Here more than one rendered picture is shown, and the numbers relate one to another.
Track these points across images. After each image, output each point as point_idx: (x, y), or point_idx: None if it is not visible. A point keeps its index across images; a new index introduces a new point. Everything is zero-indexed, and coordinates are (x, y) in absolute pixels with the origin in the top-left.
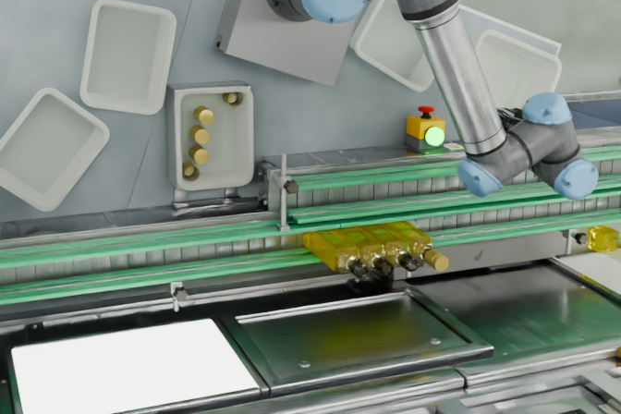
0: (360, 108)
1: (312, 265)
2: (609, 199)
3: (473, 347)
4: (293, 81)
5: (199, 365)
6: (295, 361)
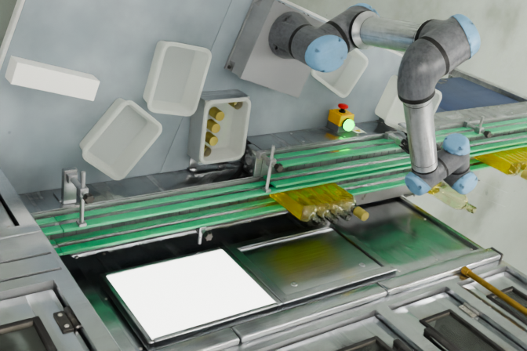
0: (303, 105)
1: None
2: None
3: (386, 270)
4: (268, 88)
5: (232, 287)
6: (288, 282)
